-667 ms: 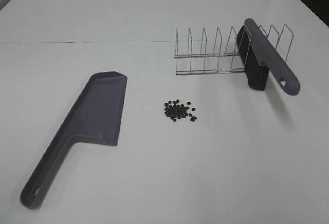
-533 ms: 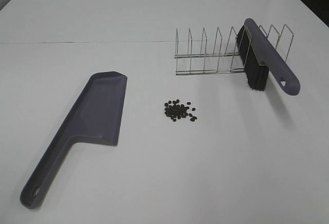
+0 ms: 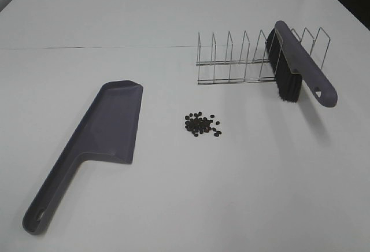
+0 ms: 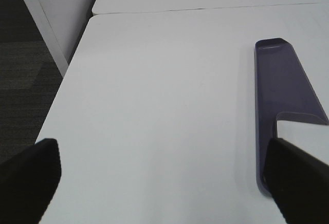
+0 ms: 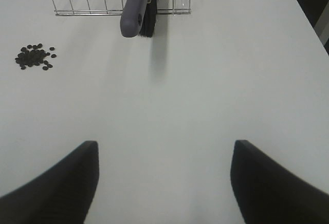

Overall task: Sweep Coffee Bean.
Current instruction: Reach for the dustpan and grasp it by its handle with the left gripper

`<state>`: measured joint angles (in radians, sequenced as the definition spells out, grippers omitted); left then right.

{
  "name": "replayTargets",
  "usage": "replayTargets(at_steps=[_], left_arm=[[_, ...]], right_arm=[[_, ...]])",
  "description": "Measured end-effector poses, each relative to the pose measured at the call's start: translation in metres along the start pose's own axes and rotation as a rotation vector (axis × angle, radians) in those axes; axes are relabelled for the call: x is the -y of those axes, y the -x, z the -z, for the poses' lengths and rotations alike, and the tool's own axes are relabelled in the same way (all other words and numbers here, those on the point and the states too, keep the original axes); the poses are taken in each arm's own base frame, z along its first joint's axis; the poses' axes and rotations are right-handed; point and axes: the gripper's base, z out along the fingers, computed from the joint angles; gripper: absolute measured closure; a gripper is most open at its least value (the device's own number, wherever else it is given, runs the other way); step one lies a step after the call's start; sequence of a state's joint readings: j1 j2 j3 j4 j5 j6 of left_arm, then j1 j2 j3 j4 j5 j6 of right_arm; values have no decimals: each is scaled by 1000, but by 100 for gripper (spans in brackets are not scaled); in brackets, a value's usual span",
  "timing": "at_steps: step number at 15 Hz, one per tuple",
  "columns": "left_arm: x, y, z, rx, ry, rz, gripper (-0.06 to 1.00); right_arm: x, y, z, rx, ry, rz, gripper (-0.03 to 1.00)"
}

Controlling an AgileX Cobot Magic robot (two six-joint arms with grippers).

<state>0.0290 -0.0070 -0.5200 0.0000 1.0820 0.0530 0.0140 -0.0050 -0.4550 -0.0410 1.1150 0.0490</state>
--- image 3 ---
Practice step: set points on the pile of coffee beans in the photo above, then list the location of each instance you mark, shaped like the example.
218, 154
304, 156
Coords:
198, 124

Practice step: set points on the purple plastic dustpan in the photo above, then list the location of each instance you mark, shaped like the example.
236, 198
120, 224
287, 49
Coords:
107, 133

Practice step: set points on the metal wire rack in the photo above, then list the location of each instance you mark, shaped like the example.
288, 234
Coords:
246, 60

